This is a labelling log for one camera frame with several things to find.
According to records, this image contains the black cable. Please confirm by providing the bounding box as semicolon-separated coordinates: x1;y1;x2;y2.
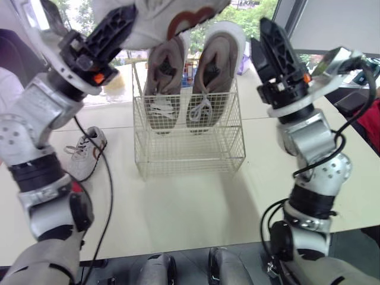
292;55;378;179
72;116;115;285

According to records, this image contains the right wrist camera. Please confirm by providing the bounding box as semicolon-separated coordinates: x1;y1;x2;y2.
308;46;368;90

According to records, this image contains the robot body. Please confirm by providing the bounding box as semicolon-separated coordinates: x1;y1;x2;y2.
135;245;270;285

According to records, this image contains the large taupe sneaker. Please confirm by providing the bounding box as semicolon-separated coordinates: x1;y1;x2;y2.
186;21;248;136
144;36;186;136

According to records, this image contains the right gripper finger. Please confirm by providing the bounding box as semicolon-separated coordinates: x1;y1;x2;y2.
250;37;273;83
259;17;304;81

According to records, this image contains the small white brown sneaker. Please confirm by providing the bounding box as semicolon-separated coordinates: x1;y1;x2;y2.
123;0;233;50
63;126;109;182

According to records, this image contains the yellow plush toy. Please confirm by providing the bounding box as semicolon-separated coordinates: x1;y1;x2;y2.
102;72;126;95

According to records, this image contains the blue pack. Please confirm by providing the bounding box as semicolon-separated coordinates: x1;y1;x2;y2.
182;59;200;88

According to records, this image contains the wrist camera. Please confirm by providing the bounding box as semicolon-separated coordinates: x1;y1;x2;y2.
308;46;368;90
28;17;69;77

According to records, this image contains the white purple bag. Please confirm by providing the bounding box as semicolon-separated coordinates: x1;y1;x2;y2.
236;44;254;75

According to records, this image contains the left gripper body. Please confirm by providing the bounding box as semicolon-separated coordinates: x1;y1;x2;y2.
58;30;120;88

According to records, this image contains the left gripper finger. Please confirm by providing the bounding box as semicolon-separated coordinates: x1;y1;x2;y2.
85;4;140;65

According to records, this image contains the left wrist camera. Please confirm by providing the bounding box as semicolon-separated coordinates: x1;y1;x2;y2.
28;17;69;77

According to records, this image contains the black laptop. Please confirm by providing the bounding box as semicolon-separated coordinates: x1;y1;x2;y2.
334;88;373;117

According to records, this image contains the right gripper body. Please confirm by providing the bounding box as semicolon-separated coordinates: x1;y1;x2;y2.
256;72;312;110

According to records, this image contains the person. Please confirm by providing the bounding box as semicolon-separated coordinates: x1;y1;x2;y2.
0;28;45;114
355;97;380;150

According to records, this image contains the cream wire basket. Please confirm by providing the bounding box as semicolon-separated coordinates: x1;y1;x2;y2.
131;61;247;182

